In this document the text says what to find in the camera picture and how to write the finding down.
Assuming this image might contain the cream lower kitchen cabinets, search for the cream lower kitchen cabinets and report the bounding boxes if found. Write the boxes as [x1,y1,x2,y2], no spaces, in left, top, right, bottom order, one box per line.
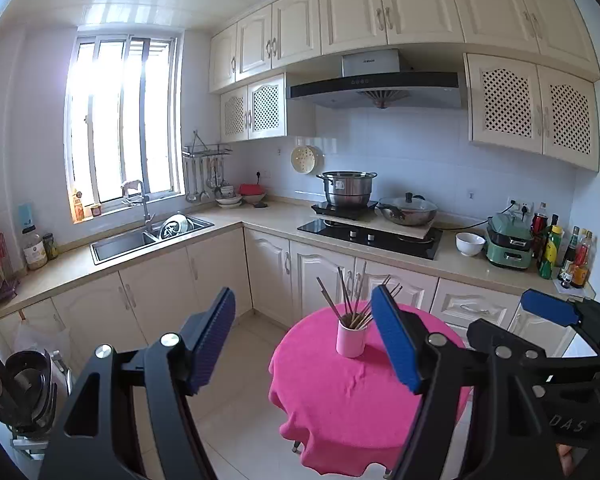
[0,227,596,361]

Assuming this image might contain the bundle of wooden chopsticks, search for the bundle of wooden chopsticks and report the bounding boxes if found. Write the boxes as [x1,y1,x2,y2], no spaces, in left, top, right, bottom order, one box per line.
[316,261,404,332]

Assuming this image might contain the steel stock pot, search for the steel stock pot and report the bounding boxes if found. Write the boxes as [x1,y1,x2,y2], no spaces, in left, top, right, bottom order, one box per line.
[316,170,378,209]

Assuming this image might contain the hanging utensil rack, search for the hanging utensil rack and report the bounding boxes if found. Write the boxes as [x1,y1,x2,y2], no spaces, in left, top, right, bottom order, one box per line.
[182,130,233,203]

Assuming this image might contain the white bowl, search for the white bowl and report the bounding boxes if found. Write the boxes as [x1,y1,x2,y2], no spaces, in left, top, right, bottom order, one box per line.
[455,232,487,257]

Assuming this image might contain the steel wok with lid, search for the steel wok with lid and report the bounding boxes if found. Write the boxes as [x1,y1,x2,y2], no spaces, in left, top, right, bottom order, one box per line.
[375,192,438,227]

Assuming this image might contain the kitchen window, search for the kitchen window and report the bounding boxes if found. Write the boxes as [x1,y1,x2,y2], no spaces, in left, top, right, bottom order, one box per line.
[64,34,186,211]

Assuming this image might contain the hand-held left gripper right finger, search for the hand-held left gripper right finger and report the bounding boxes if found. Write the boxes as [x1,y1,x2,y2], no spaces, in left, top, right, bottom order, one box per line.
[370,285,561,480]

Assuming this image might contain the black induction cooker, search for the black induction cooker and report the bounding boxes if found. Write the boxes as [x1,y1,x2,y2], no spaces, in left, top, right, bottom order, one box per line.
[311,201,381,221]

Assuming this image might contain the black kitchen appliance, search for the black kitchen appliance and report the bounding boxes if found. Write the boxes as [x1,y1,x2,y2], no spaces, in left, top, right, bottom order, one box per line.
[0,340,73,453]

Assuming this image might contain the black power cable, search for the black power cable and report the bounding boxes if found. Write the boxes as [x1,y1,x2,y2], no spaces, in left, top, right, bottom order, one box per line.
[437,202,516,231]

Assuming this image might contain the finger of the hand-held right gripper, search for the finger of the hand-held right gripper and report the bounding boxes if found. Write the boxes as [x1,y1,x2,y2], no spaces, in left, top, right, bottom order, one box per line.
[466,317,600,386]
[521,288,600,356]

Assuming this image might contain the cream upper kitchen cabinets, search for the cream upper kitchen cabinets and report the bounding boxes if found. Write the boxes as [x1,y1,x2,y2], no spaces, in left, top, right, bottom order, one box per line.
[209,0,600,171]

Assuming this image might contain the black range hood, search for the black range hood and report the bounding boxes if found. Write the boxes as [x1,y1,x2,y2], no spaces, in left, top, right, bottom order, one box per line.
[286,49,468,111]

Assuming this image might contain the chrome sink faucet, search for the chrome sink faucet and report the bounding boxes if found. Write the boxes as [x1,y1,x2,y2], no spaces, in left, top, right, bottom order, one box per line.
[121,179,155,233]

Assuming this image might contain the pink cup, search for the pink cup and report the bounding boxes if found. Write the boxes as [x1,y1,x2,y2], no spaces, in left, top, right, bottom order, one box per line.
[336,317,367,359]

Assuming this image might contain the green electric cooker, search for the green electric cooker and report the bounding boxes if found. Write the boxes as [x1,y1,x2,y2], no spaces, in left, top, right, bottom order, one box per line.
[485,213,536,271]

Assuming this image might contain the cream hanging steamer tray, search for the cream hanging steamer tray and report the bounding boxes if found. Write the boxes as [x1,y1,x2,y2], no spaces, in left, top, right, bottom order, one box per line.
[290,145,321,175]

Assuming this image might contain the beige kitchen countertop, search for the beige kitchen countertop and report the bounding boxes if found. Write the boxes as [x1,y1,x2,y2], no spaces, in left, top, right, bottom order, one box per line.
[0,199,596,321]

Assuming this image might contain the red bowl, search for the red bowl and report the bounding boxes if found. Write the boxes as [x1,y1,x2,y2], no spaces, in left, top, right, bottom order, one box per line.
[237,183,268,206]

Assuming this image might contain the white dish in sink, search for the white dish in sink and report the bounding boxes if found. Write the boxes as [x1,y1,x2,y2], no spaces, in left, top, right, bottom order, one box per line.
[159,214,188,240]

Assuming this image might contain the steel sink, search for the steel sink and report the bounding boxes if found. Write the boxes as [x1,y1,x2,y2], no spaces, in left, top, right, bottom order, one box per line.
[90,215,216,266]

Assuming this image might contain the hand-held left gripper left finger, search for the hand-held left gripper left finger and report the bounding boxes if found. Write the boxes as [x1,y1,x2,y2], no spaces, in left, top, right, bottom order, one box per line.
[37,286,237,480]

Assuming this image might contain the large clear jar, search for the large clear jar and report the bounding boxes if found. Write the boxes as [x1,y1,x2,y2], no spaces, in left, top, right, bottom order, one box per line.
[22,225,48,271]

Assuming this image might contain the person's right hand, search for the person's right hand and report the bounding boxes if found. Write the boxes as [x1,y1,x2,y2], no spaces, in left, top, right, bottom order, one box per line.
[555,444,588,480]

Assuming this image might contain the group of condiment bottles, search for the group of condiment bottles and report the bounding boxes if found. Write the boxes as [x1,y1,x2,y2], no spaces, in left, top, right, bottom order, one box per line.
[530,202,596,291]

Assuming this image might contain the black gas hob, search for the black gas hob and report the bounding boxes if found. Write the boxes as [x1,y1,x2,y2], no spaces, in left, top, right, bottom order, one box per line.
[297,219,443,261]

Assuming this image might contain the cream kitchen cabinets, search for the cream kitchen cabinets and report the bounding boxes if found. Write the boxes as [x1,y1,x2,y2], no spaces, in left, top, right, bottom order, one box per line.
[0,227,596,361]
[209,0,600,171]

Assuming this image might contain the round table, pink cloth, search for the round table, pink cloth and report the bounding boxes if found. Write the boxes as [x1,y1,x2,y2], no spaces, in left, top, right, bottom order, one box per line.
[268,301,473,478]

